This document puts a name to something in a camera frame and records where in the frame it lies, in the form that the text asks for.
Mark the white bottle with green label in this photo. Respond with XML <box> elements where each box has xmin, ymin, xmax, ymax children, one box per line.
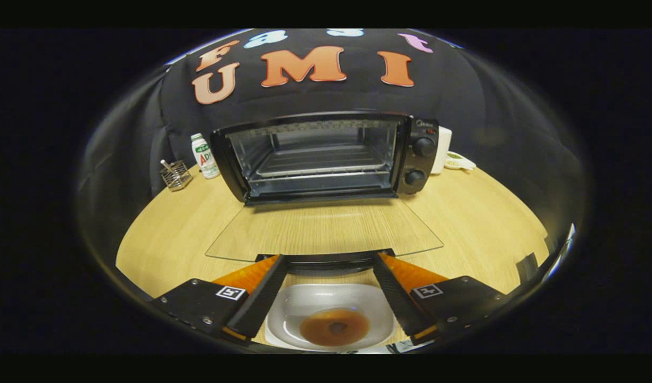
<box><xmin>191</xmin><ymin>133</ymin><xmax>221</xmax><ymax>180</ymax></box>

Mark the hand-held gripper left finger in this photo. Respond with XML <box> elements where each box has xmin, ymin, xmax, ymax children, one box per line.
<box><xmin>147</xmin><ymin>254</ymin><xmax>289</xmax><ymax>346</ymax></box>

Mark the brown glazed donut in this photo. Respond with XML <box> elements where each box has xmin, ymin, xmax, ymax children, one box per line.
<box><xmin>299</xmin><ymin>308</ymin><xmax>370</xmax><ymax>347</ymax></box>

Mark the small wire basket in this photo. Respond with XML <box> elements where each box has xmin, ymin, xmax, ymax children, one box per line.
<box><xmin>160</xmin><ymin>159</ymin><xmax>193</xmax><ymax>192</ymax></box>

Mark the white plate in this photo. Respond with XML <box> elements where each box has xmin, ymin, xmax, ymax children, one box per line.
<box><xmin>265</xmin><ymin>283</ymin><xmax>397</xmax><ymax>353</ymax></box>

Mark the black toaster oven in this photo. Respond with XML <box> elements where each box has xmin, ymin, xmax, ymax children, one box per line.
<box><xmin>205</xmin><ymin>111</ymin><xmax>444</xmax><ymax>276</ymax></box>

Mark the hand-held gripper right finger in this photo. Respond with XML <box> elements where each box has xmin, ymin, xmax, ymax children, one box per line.
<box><xmin>373</xmin><ymin>252</ymin><xmax>510</xmax><ymax>345</ymax></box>

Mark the small white green utensil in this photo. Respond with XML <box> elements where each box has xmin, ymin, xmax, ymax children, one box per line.
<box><xmin>444</xmin><ymin>152</ymin><xmax>476</xmax><ymax>172</ymax></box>

